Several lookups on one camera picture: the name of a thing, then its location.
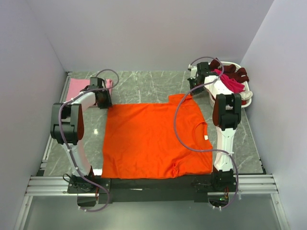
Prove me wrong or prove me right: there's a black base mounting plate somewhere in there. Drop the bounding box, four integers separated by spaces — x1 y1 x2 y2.
67 171 238 207

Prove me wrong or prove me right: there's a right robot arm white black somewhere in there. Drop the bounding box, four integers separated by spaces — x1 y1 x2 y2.
188 62 241 191

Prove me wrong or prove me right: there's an orange t shirt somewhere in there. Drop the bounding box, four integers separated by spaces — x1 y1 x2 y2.
102 94 213 179

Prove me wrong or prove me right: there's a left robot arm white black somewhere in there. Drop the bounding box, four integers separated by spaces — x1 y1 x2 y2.
50 77 114 193

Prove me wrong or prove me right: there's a magenta t shirt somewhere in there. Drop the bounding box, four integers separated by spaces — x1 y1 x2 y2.
220 73 245 93

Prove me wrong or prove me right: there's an aluminium frame rail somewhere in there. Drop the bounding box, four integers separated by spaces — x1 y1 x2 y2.
25 174 279 196

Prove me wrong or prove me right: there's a dark red t shirt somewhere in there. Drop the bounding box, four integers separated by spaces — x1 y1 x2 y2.
209 59 249 83

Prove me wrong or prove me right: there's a white laundry basket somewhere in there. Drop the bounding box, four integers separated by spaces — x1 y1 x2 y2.
221 61 253 108

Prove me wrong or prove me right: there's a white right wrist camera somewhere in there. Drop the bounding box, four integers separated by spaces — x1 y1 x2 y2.
188 64 198 80

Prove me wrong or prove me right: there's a folded pink t shirt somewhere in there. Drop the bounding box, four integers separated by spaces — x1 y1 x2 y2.
66 77 113 106

